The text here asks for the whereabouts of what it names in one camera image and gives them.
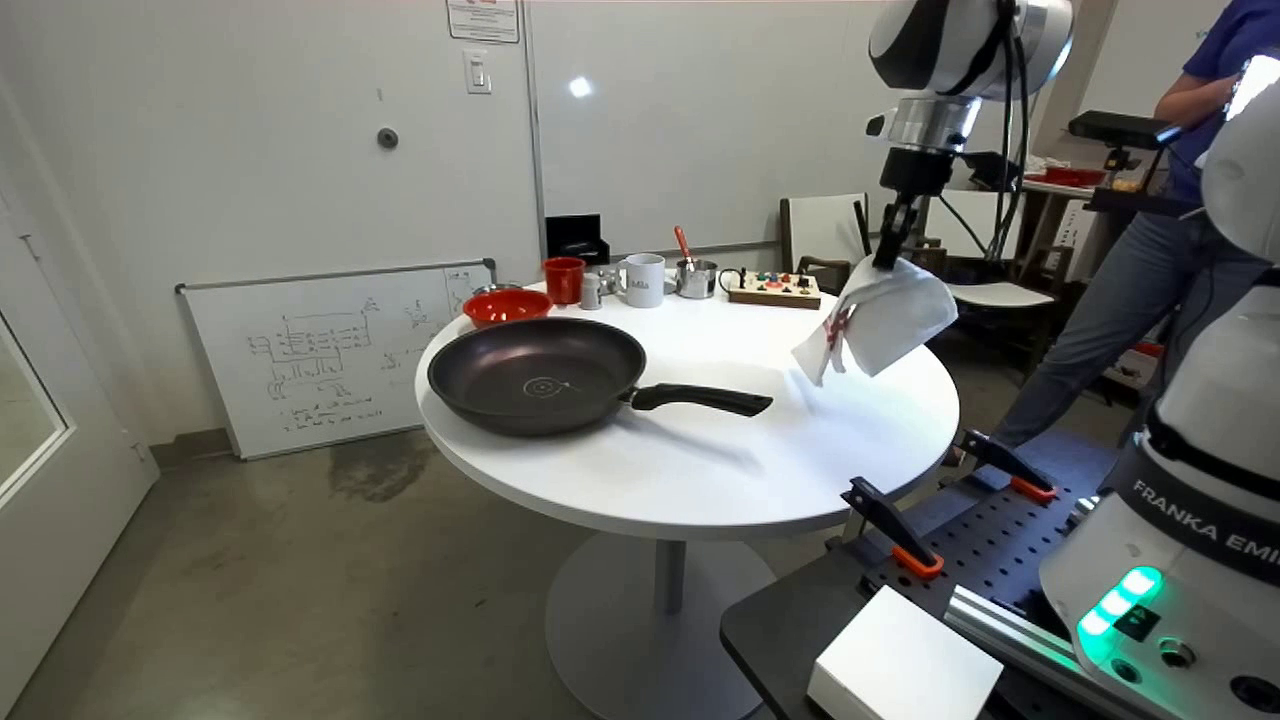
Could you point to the black raised shelf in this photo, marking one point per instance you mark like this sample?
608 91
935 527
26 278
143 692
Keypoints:
1122 124

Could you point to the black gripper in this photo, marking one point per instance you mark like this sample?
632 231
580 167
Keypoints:
912 174

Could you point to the red bowl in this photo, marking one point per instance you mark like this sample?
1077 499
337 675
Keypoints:
506 310
565 283

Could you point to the white striped cloth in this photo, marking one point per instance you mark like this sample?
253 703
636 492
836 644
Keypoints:
893 322

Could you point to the red tray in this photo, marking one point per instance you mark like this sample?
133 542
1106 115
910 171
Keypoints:
1074 174

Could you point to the person in blue shirt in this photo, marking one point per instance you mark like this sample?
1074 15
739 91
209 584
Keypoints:
1106 307

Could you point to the white table pedestal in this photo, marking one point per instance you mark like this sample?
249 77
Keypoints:
643 625

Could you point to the steel pot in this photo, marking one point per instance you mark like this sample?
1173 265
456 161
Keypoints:
694 283

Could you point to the black perforated robot cart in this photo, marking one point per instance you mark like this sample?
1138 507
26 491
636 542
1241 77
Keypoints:
800 625

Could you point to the wall sign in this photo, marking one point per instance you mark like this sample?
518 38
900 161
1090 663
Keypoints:
481 18

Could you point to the aluminium rail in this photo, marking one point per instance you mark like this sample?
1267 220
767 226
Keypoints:
1015 638

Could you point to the small metal cup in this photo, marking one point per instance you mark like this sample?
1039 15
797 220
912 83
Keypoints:
599 290

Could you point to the black frying pan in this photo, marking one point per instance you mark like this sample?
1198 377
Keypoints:
535 383

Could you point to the white door with window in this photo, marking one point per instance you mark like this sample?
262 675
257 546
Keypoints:
80 534

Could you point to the whiteboard with drawings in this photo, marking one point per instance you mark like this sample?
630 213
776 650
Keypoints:
334 353

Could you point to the white side table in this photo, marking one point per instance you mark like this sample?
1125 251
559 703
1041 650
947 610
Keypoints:
1002 293

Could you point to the round wall knob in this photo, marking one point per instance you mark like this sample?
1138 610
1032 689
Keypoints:
385 137

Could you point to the black wall file holder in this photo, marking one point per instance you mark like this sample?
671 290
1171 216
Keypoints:
579 243

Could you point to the white box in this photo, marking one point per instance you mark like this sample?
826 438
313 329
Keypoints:
900 663

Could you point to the white mug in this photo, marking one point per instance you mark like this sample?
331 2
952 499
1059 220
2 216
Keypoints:
643 283

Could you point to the person bare forearm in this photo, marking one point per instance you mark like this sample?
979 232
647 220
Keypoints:
1195 98

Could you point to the wooden busy board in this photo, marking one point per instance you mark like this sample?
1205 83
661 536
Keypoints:
769 290

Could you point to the white light switch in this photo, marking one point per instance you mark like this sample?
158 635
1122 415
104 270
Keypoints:
478 74

